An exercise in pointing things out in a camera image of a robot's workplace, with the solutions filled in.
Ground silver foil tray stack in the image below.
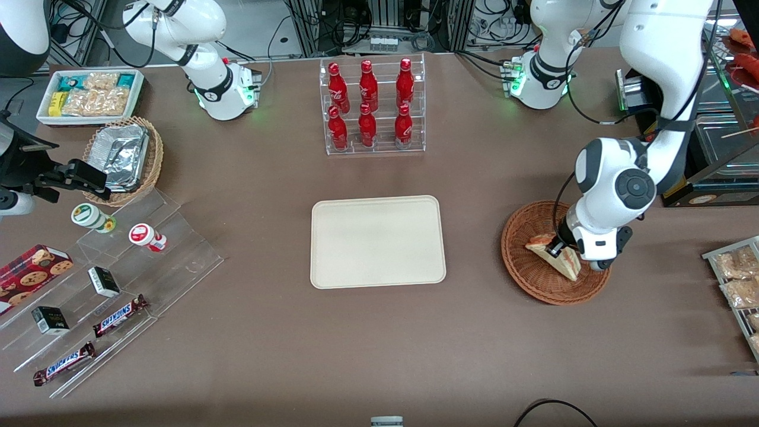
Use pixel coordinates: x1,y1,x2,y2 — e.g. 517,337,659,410
90,124,149,193

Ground black looped floor cable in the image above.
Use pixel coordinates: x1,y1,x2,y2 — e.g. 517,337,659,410
512,399,600,427

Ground red cola bottle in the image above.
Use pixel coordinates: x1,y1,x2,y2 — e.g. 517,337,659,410
358,103,378,148
328,106,349,151
396,58,415,109
328,62,349,114
394,104,414,149
359,60,379,113

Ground green lid yogurt cup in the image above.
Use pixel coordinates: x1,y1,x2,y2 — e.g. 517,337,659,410
71,203,117,234

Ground large clear cracker bag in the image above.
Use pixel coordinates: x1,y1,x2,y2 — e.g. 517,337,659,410
62,88,130,117

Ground clear rice cracker bag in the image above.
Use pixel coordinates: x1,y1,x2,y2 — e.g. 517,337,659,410
83,72,120,91

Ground white rectangular snack bin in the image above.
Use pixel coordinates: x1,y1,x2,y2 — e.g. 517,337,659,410
36,69,145,128

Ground triangular sandwich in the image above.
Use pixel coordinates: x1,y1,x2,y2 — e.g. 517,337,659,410
525,234,582,282

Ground small black box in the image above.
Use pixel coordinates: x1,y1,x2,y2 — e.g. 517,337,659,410
31,305,71,336
87,266,122,298

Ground clear acrylic stepped stand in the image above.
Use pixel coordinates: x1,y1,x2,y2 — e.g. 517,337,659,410
0,188,225,400

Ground round brown wicker basket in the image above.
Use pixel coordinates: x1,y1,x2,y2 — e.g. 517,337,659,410
501,200,613,306

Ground red lid yogurt cup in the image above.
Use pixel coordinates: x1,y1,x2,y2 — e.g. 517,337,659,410
128,222,168,253

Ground aluminium frame rack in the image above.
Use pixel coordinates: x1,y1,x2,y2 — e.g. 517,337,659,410
286,0,476,58

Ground cream rectangular serving tray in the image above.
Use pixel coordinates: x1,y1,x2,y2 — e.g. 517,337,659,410
310,195,447,290

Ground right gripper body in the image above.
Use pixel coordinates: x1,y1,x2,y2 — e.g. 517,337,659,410
0,114,61,189

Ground clear acrylic bottle rack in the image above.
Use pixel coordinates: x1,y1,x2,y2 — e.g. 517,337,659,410
319,53,426,157

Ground tray of wrapped pastries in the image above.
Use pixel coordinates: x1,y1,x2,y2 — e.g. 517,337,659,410
701,235,759,364

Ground snickers chocolate bar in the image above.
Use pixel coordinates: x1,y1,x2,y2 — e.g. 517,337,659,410
92,294,149,339
33,342,96,387

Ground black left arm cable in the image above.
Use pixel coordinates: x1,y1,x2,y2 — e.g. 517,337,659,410
553,0,724,239

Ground red plaid cookie box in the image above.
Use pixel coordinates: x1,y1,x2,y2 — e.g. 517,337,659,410
0,244,75,316

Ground tan wicker basket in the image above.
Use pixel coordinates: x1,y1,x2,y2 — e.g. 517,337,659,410
82,116,164,208

